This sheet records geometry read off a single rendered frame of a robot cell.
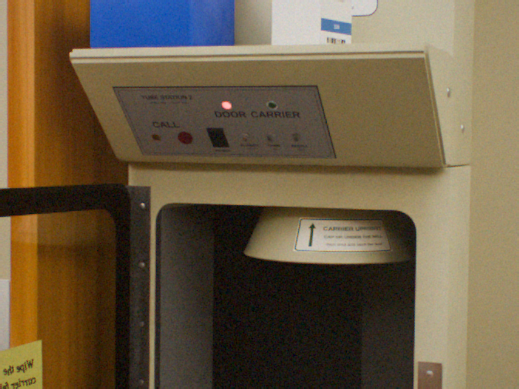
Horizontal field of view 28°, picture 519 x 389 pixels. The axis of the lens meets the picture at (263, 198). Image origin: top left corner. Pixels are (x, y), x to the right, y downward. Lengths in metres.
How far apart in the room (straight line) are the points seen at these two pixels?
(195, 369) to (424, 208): 0.33
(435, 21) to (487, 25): 0.43
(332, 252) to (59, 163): 0.28
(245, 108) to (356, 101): 0.10
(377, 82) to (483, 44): 0.53
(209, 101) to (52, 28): 0.19
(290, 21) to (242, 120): 0.10
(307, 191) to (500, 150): 0.45
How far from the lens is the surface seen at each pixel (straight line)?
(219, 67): 0.89
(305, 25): 0.90
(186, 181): 1.02
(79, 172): 1.07
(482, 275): 1.39
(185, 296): 1.10
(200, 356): 1.15
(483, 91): 1.38
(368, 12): 0.97
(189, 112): 0.94
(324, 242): 1.00
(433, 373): 0.97
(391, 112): 0.88
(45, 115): 1.01
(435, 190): 0.95
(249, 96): 0.91
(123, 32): 0.94
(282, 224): 1.02
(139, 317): 1.06
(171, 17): 0.92
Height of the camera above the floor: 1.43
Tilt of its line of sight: 3 degrees down
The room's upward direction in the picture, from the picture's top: 1 degrees clockwise
